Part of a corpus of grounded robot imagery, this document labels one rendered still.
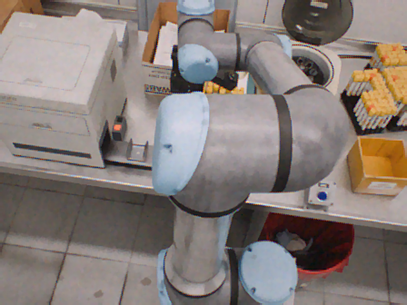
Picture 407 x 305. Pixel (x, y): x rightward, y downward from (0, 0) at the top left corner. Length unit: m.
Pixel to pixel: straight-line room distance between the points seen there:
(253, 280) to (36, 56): 0.74
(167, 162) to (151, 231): 1.67
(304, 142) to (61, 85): 0.72
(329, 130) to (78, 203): 1.84
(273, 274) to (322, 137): 0.41
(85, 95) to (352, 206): 0.78
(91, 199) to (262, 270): 1.51
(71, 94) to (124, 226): 1.19
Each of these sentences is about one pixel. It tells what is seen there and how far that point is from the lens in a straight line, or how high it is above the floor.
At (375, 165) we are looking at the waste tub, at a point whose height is 0.88.
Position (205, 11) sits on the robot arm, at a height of 1.39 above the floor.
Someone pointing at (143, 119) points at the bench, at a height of 0.87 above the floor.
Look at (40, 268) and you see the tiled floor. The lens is 2.14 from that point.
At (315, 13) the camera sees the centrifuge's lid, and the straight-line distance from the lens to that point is 1.51.
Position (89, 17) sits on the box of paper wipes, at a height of 0.98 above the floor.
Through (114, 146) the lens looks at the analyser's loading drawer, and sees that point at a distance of 1.26.
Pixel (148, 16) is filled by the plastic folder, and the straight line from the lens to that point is 1.59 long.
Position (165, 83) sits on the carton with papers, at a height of 0.94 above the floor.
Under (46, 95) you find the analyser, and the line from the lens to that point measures 1.06.
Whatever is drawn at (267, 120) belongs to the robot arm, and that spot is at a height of 1.60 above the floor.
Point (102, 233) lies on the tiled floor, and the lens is 2.14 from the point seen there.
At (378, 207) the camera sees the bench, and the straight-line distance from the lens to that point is 1.32.
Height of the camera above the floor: 1.96
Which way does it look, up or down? 58 degrees down
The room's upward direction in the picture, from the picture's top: 5 degrees clockwise
